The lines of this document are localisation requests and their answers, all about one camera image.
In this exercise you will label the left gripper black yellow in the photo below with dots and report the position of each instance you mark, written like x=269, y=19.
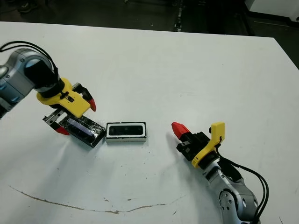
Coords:
x=70, y=102

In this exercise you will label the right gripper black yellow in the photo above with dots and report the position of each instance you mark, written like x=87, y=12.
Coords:
x=198, y=147

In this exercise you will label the black box lid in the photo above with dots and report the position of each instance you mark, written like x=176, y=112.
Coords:
x=86, y=133

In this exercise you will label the black camera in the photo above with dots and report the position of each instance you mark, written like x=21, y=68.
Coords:
x=126, y=130

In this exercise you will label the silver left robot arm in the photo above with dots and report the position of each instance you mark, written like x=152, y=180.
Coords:
x=14, y=79

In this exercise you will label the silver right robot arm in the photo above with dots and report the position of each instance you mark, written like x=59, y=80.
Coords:
x=236, y=198

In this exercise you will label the dark shoe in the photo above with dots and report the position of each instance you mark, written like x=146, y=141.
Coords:
x=28, y=7

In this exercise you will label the white cabinet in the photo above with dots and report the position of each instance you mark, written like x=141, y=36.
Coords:
x=275, y=9

